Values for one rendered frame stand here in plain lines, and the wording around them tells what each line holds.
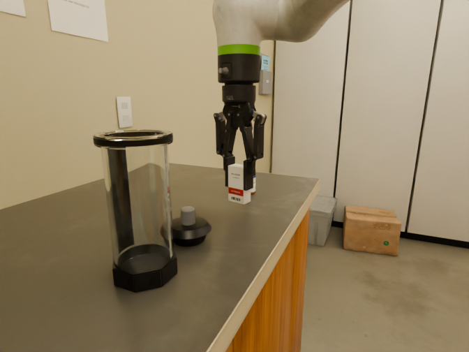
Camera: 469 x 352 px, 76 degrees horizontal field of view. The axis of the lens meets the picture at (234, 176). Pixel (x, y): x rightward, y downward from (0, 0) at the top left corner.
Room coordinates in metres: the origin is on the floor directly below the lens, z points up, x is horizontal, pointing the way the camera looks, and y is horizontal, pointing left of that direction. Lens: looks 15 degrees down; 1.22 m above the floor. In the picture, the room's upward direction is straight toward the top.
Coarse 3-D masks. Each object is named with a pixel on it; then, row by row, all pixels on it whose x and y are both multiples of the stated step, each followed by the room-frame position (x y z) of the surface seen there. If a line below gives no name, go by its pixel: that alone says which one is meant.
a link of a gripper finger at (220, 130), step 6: (216, 114) 0.71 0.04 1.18; (216, 120) 0.71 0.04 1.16; (216, 126) 0.72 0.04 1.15; (222, 126) 0.72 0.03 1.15; (216, 132) 0.72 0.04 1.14; (222, 132) 0.72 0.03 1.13; (216, 138) 0.72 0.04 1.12; (222, 138) 0.72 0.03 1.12; (216, 144) 0.72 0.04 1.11; (222, 144) 0.73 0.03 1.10; (216, 150) 0.72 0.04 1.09
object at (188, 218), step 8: (184, 208) 0.55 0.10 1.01; (192, 208) 0.55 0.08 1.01; (184, 216) 0.54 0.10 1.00; (192, 216) 0.54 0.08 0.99; (176, 224) 0.54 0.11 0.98; (184, 224) 0.54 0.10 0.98; (192, 224) 0.54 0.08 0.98; (200, 224) 0.54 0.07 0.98; (208, 224) 0.55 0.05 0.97; (176, 232) 0.52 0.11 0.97; (184, 232) 0.51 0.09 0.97; (192, 232) 0.51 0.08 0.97; (200, 232) 0.52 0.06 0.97; (208, 232) 0.53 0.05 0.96; (176, 240) 0.52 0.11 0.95; (184, 240) 0.51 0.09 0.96; (192, 240) 0.51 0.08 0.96; (200, 240) 0.53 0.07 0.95
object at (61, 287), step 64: (64, 192) 0.86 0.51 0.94; (192, 192) 0.86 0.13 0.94; (256, 192) 0.86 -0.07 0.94; (0, 256) 0.48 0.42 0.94; (64, 256) 0.48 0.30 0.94; (192, 256) 0.48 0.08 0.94; (256, 256) 0.48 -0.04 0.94; (0, 320) 0.33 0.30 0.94; (64, 320) 0.33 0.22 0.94; (128, 320) 0.33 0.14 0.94; (192, 320) 0.33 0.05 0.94
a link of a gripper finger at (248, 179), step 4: (244, 164) 0.66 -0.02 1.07; (244, 168) 0.66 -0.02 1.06; (244, 172) 0.66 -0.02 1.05; (244, 176) 0.66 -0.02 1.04; (248, 176) 0.67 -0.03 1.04; (252, 176) 0.68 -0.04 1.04; (244, 180) 0.66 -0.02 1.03; (248, 180) 0.67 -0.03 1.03; (252, 180) 0.68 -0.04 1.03; (244, 184) 0.66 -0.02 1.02; (248, 184) 0.67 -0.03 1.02; (252, 184) 0.68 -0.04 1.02; (244, 188) 0.66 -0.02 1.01; (248, 188) 0.67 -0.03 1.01; (252, 188) 0.68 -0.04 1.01
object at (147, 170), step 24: (168, 144) 0.42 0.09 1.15; (120, 168) 0.39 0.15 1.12; (144, 168) 0.39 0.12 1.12; (168, 168) 0.43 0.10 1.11; (120, 192) 0.39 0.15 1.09; (144, 192) 0.39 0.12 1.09; (168, 192) 0.42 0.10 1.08; (120, 216) 0.39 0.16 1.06; (144, 216) 0.39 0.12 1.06; (168, 216) 0.42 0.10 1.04; (120, 240) 0.39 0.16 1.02; (144, 240) 0.39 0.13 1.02; (168, 240) 0.42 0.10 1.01; (120, 264) 0.39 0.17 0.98; (144, 264) 0.39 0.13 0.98
